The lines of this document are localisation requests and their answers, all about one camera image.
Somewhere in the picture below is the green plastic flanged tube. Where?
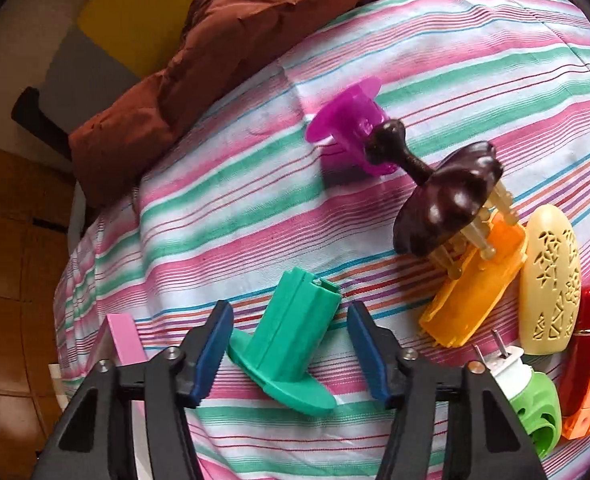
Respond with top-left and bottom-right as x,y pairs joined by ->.
228,268 -> 342,416

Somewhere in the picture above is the orange plastic shell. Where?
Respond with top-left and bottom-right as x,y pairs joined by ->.
418,211 -> 527,348

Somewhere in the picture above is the dark brown massager brush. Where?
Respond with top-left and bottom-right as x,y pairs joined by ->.
364,119 -> 518,280

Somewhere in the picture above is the green white plug nightlight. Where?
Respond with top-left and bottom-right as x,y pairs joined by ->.
474,330 -> 562,460

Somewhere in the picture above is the cream carved oval case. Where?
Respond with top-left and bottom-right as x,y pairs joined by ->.
518,205 -> 581,356

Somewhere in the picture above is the red metallic capsule bottle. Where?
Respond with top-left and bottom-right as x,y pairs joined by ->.
558,285 -> 590,417

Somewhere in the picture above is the purple plastic cup strainer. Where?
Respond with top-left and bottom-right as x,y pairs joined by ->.
304,77 -> 398,177

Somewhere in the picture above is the white pink-rimmed tray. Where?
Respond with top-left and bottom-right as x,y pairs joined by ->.
48,313 -> 148,480

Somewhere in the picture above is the striped pink green bedspread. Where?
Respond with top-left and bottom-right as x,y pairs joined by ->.
53,0 -> 590,480

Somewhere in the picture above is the rust brown quilted jacket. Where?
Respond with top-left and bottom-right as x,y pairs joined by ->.
69,0 -> 376,208

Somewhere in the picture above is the grey yellow blue headboard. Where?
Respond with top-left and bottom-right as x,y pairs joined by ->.
10,0 -> 192,159

